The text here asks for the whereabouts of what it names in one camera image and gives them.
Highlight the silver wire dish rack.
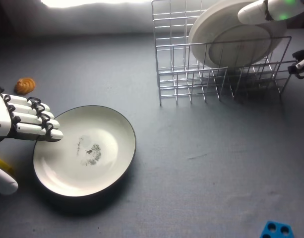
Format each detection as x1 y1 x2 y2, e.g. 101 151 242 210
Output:
151 0 293 107

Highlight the white bowl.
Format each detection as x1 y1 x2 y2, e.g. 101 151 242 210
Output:
187 0 288 70

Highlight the orange swirl toy pastry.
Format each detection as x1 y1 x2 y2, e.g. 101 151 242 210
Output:
14 77 36 95

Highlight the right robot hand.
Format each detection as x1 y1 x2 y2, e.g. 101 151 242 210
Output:
237 0 304 25

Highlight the yellow toy block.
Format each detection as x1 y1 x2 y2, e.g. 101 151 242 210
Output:
0 153 15 174

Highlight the grey table cloth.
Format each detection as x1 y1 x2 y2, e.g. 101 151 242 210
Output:
0 24 304 238

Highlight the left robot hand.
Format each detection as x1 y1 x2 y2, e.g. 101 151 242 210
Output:
0 86 64 197

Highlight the blue toy block with holes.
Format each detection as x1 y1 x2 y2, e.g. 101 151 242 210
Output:
260 220 295 238

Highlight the white plate with dark rim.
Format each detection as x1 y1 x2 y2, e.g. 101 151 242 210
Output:
32 105 137 198

